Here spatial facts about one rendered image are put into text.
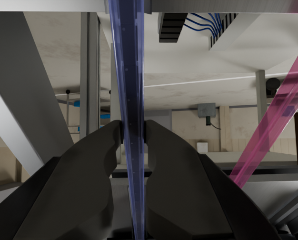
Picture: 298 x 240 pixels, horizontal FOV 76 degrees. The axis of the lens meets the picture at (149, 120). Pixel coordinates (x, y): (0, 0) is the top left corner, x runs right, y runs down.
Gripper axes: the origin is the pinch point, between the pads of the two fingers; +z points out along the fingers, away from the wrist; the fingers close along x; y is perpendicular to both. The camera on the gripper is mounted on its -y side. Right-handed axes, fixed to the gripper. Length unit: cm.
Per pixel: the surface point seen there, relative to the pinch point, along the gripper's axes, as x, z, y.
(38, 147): -8.0, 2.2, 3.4
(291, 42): 50, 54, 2
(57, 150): -8.1, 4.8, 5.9
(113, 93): -8.2, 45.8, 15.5
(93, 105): -11.0, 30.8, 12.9
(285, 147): 443, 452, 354
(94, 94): -10.8, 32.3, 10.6
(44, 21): -76, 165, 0
